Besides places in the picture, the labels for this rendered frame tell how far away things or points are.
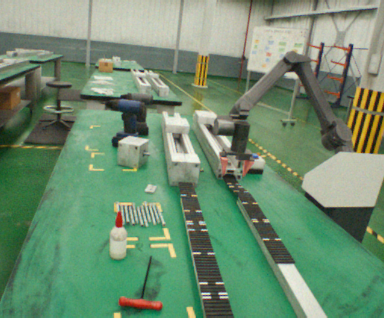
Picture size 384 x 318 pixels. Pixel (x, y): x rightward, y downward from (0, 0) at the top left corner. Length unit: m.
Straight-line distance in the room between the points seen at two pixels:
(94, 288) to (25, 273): 0.15
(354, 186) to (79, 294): 0.97
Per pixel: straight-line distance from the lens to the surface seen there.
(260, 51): 7.42
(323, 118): 1.38
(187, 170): 1.13
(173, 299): 0.68
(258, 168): 1.38
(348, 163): 1.20
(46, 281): 0.73
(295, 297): 0.72
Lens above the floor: 1.25
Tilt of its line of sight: 18 degrees down
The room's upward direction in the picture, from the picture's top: 8 degrees clockwise
